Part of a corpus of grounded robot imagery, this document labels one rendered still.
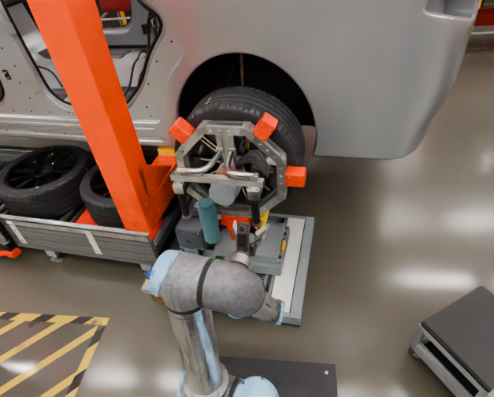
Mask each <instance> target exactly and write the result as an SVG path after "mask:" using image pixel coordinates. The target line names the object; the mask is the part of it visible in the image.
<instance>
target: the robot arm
mask: <svg viewBox="0 0 494 397"><path fill-rule="evenodd" d="M268 229H269V223H266V224H265V225H264V226H262V227H261V228H260V229H259V230H257V231H255V234H256V235H254V234H252V233H250V224H249V223H245V222H239V223H237V220H234V222H233V227H232V235H233V238H234V239H235V240H236V251H235V252H234V253H233V254H231V255H230V256H229V259H228V261H223V260H220V259H214V258H208V257H205V256H201V255H197V254H190V253H186V252H183V251H182V250H166V251H165V252H163V253H162V254H161V255H160V256H159V258H158V260H157V261H156V262H155V264H154V267H153V269H152V271H151V274H150V280H149V290H150V293H151V294H152V295H155V296H156V297H158V296H159V297H162V298H163V300H164V303H165V307H166V308H167V310H168V312H169V317H170V320H171V323H172V327H173V331H174V334H175V337H176V341H177V345H178V347H179V351H180V356H181V358H182V362H183V364H184V369H185V371H184V372H183V374H182V376H181V378H180V382H179V388H178V389H177V394H176V397H279V395H278V393H277V390H276V388H275V387H274V386H273V384H272V383H271V382H270V381H268V380H267V379H266V378H263V377H257V376H253V377H248V378H246V379H242V378H239V377H234V376H232V375H229V374H228V372H227V369H226V368H225V366H224V365H223V364H222V363H221V362H220V358H219V353H218V348H217V339H216V334H215V329H214V320H213V315H212V310H214V311H217V312H221V313H224V314H227V315H229V316H230V317H232V318H235V319H240V318H242V317H249V318H253V319H256V320H260V321H265V322H269V323H271V324H274V325H280V324H281V322H282V319H283V315H284V308H285V301H283V300H281V299H275V298H274V297H272V296H271V295H270V294H269V293H267V292H266V290H265V286H264V284H263V282H262V280H261V278H260V277H259V276H258V275H257V274H256V273H254V272H253V271H251V270H250V269H251V268H252V266H251V263H252V261H251V256H252V257H254V256H255V253H256V250H257V243H256V242H258V241H260V240H261V239H265V238H266V233H267V230H268Z"/></svg>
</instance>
